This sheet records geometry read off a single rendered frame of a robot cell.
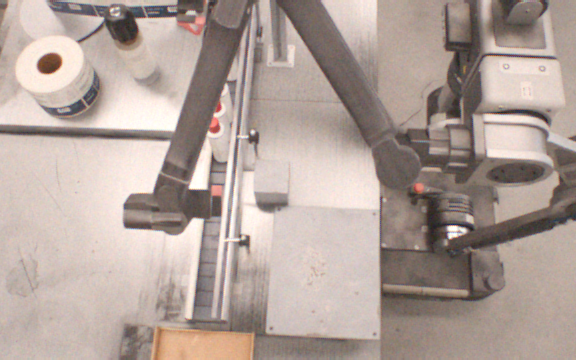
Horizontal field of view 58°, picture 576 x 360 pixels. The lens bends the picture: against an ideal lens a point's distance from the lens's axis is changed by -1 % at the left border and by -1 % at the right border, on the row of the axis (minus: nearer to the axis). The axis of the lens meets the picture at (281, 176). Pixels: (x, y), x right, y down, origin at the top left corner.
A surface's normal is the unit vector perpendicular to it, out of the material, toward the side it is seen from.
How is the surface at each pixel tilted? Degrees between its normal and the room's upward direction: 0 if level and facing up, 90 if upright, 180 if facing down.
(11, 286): 0
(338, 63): 49
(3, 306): 0
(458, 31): 0
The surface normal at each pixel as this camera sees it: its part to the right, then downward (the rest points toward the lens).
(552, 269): -0.03, -0.38
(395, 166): -0.08, 0.47
